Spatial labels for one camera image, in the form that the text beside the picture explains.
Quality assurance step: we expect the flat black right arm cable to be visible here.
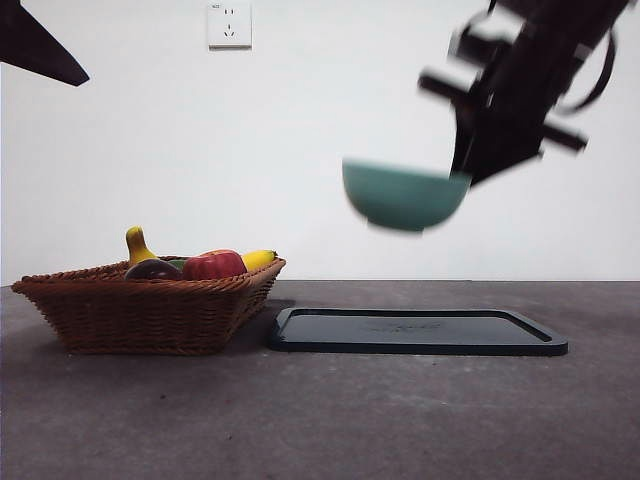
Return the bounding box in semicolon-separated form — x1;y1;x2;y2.
557;27;620;115

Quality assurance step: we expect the dark red plum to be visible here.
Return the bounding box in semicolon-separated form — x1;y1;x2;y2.
123;259;184;282

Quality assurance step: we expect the teal ribbed bowl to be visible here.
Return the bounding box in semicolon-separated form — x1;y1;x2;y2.
341;157;475;234

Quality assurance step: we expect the dark rectangular tray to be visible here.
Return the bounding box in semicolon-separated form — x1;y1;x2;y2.
267;307;570;357

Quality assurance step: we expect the red apple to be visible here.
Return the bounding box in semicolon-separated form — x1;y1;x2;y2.
181;248;249;281

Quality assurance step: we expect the curved yellow banana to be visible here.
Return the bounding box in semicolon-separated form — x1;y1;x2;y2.
124;225;161;269

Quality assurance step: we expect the white wall socket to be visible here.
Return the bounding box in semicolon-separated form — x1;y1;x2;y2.
208;1;253;50

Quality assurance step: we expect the brown wicker basket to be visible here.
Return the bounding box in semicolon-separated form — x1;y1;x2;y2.
10;257;287;357

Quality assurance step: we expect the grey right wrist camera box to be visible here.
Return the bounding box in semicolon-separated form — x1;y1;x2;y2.
448;19;501;64

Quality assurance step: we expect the straight yellow banana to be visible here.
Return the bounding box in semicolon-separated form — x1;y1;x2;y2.
240;249;278;272

